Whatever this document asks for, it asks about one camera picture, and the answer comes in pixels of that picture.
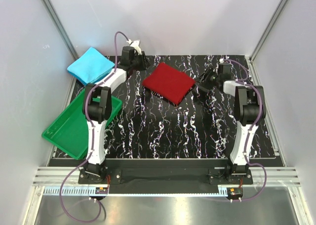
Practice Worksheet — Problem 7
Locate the left aluminium frame post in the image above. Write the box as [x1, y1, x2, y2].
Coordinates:
[41, 0, 79, 60]

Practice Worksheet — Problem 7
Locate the white slotted cable duct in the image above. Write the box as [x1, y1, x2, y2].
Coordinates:
[43, 185, 242, 197]

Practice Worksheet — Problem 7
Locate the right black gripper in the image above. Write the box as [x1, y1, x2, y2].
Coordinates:
[194, 67, 220, 91]

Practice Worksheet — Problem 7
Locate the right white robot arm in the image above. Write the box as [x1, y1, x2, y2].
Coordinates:
[196, 58, 266, 184]

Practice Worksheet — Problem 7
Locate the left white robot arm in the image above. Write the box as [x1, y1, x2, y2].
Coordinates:
[80, 39, 149, 184]

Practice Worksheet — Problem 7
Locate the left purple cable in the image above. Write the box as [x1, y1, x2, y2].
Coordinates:
[59, 32, 131, 223]

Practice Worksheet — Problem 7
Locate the green plastic tray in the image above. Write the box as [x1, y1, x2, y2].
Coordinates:
[42, 90, 122, 159]

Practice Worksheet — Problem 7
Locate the right aluminium frame post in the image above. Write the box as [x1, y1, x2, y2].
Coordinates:
[249, 0, 290, 63]

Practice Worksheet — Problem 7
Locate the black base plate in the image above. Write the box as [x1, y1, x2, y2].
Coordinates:
[79, 159, 253, 189]

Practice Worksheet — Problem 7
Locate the aluminium frame post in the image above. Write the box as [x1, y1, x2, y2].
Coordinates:
[249, 0, 290, 63]
[41, 0, 79, 60]

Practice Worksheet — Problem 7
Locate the red t shirt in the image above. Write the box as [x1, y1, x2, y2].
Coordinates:
[142, 63, 195, 105]

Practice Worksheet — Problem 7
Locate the folded light blue shirt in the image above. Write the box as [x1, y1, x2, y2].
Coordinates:
[67, 47, 115, 86]

